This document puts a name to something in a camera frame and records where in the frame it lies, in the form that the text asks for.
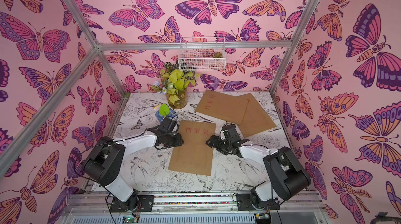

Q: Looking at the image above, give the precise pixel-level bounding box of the green item in basket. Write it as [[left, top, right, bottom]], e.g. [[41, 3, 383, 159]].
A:
[[213, 52, 223, 59]]

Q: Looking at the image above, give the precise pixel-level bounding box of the white wire basket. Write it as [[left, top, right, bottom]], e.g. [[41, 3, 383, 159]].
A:
[[176, 36, 227, 72]]

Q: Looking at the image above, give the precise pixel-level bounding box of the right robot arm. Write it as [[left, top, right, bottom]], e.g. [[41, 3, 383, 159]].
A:
[[206, 124, 311, 210]]

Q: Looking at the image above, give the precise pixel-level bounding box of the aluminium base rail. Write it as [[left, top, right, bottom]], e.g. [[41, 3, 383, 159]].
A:
[[60, 191, 331, 224]]

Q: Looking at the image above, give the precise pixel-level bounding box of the aluminium frame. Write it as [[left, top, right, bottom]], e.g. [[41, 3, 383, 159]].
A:
[[0, 0, 333, 181]]

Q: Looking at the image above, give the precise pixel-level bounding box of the kraft file bag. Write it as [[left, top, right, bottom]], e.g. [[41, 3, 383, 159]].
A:
[[238, 93, 276, 138], [196, 90, 248, 124], [168, 120, 216, 176]]

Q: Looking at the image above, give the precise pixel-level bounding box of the glass vase with plants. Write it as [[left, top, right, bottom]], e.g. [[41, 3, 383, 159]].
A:
[[151, 62, 200, 109]]

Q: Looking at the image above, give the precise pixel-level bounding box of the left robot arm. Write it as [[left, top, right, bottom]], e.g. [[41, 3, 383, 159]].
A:
[[83, 118, 184, 211]]

